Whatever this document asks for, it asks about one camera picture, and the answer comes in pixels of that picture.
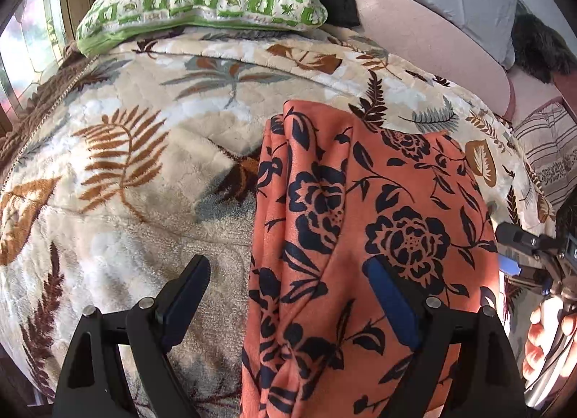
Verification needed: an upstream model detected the striped beige cushion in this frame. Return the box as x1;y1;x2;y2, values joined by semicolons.
514;102;577;202

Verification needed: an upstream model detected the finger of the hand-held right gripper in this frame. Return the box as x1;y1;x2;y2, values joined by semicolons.
494;221;560;257
497;255;554;293

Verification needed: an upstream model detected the pink upholstered headboard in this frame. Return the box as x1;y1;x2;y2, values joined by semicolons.
354;0;577;130

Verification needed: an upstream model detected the orange floral print garment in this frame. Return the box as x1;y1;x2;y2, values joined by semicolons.
241;100;503;418

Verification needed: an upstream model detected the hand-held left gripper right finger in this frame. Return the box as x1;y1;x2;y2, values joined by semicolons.
366;256;528;418

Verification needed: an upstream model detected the dark furry cloth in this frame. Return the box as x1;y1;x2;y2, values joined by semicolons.
511;12;571;85

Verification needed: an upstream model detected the person's right hand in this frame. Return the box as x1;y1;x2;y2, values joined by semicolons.
522;296;577;383

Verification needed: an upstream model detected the leaf print fleece blanket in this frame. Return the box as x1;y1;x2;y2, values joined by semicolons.
0;23;557;418

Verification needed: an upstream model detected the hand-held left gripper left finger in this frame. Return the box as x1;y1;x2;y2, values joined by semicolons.
52;255;212;418

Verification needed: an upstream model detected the window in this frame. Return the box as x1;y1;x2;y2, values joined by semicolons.
0;0;77;107

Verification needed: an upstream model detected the brown quilted blanket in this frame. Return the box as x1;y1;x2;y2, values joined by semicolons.
0;41;97;175

